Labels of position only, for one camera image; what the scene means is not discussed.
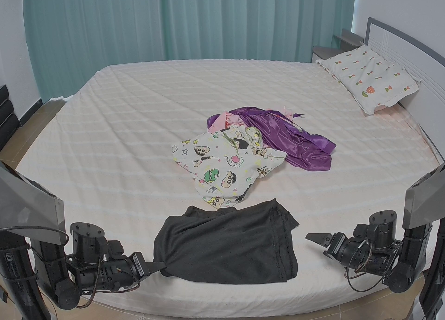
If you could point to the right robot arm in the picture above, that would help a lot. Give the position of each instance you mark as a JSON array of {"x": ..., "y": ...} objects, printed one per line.
[{"x": 420, "y": 204}]

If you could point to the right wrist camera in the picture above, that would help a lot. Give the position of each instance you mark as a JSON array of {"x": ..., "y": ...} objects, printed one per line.
[{"x": 361, "y": 231}]

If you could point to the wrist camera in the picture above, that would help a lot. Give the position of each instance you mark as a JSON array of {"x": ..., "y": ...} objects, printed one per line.
[
  {"x": 114, "y": 247},
  {"x": 361, "y": 231}
]

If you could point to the bed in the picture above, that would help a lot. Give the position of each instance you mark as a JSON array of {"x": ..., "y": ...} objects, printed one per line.
[{"x": 139, "y": 120}]

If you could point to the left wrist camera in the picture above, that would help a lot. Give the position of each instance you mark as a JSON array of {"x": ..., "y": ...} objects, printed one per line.
[{"x": 114, "y": 247}]

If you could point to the pink garment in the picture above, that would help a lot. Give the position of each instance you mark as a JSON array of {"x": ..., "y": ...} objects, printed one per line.
[{"x": 226, "y": 120}]

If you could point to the blue-green curtain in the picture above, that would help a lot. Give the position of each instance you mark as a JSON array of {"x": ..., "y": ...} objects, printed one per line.
[{"x": 173, "y": 16}]

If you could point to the grey bedside table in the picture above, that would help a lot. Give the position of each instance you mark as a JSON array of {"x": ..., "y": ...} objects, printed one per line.
[{"x": 337, "y": 45}]

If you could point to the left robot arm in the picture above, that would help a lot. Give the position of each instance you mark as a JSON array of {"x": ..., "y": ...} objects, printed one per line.
[{"x": 31, "y": 207}]

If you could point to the black T-shirt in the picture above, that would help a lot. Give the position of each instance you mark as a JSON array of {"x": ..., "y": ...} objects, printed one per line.
[{"x": 226, "y": 245}]

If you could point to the white printed pyjama top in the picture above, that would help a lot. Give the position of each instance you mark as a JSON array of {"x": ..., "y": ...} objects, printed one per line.
[{"x": 215, "y": 165}]

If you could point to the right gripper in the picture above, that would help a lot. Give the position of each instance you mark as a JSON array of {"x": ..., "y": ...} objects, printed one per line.
[{"x": 342, "y": 249}]

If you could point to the purple satin garment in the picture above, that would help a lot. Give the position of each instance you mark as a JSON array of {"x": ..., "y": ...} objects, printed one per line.
[{"x": 299, "y": 141}]

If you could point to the white printed pillow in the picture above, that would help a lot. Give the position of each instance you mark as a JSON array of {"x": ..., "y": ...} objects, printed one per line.
[{"x": 372, "y": 75}]

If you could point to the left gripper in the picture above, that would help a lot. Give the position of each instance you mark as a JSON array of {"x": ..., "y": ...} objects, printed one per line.
[{"x": 130, "y": 270}]

